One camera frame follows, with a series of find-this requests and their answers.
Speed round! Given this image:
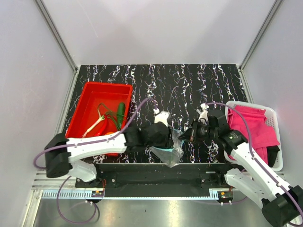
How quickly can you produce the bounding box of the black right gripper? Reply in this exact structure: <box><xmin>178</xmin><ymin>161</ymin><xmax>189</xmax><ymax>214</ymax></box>
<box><xmin>178</xmin><ymin>118</ymin><xmax>218</xmax><ymax>144</ymax></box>

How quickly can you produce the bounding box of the fake green onion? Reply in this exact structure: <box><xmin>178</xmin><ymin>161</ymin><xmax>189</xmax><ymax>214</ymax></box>
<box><xmin>82</xmin><ymin>103</ymin><xmax>118</xmax><ymax>138</ymax></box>

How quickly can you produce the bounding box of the green fake vegetable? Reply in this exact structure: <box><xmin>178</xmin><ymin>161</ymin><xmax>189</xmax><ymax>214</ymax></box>
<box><xmin>116</xmin><ymin>102</ymin><xmax>125</xmax><ymax>130</ymax></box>

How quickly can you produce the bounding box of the red fake pepper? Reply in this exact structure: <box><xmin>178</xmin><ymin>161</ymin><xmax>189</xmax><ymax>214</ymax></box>
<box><xmin>94</xmin><ymin>119</ymin><xmax>108</xmax><ymax>137</ymax></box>

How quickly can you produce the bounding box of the clear zip top bag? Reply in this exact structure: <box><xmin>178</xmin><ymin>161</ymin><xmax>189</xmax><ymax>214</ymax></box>
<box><xmin>149</xmin><ymin>129</ymin><xmax>184</xmax><ymax>168</ymax></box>

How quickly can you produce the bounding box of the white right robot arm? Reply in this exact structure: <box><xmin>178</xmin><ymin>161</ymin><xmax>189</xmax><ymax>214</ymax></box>
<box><xmin>180</xmin><ymin>110</ymin><xmax>303</xmax><ymax>227</ymax></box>

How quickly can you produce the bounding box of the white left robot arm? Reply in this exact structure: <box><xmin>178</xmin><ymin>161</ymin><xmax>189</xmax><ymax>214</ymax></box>
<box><xmin>45</xmin><ymin>122</ymin><xmax>173</xmax><ymax>187</ymax></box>

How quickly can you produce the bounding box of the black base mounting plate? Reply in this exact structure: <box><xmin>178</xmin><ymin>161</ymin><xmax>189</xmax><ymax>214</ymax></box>
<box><xmin>75</xmin><ymin>163</ymin><xmax>242</xmax><ymax>199</ymax></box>

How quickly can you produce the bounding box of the pink cloth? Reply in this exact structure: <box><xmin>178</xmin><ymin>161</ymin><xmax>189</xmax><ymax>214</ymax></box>
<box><xmin>234</xmin><ymin>105</ymin><xmax>280</xmax><ymax>167</ymax></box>

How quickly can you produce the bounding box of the red plastic bin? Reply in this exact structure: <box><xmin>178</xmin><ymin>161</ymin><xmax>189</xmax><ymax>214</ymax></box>
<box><xmin>65</xmin><ymin>81</ymin><xmax>133</xmax><ymax>157</ymax></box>

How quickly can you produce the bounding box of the white plastic basket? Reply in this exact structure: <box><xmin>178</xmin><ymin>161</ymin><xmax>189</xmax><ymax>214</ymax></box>
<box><xmin>226</xmin><ymin>101</ymin><xmax>283</xmax><ymax>172</ymax></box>

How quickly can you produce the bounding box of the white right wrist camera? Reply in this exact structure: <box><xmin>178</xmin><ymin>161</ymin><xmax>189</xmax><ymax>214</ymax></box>
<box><xmin>196</xmin><ymin>103</ymin><xmax>209</xmax><ymax>124</ymax></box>

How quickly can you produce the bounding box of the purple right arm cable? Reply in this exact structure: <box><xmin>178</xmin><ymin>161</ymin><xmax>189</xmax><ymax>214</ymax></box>
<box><xmin>205</xmin><ymin>102</ymin><xmax>303</xmax><ymax>227</ymax></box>

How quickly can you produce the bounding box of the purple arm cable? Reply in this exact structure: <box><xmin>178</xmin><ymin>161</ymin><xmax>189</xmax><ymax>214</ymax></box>
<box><xmin>205</xmin><ymin>102</ymin><xmax>303</xmax><ymax>227</ymax></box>
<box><xmin>33</xmin><ymin>97</ymin><xmax>161</xmax><ymax>225</ymax></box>

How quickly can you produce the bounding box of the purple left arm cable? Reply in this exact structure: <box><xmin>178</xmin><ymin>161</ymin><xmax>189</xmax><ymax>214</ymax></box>
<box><xmin>33</xmin><ymin>97</ymin><xmax>161</xmax><ymax>225</ymax></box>

